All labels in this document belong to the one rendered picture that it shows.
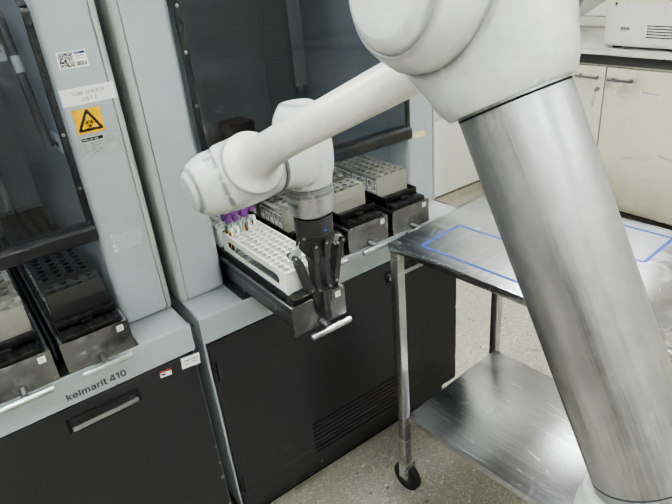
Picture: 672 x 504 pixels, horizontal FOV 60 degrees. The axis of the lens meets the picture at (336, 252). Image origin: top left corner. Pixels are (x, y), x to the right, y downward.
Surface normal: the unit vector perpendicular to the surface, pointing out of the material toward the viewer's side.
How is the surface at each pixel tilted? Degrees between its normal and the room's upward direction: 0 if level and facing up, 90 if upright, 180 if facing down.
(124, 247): 90
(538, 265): 89
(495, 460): 0
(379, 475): 0
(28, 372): 90
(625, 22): 90
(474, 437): 0
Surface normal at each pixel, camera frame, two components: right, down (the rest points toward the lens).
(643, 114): -0.80, 0.33
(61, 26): 0.59, 0.33
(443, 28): 0.04, 0.70
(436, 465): -0.09, -0.88
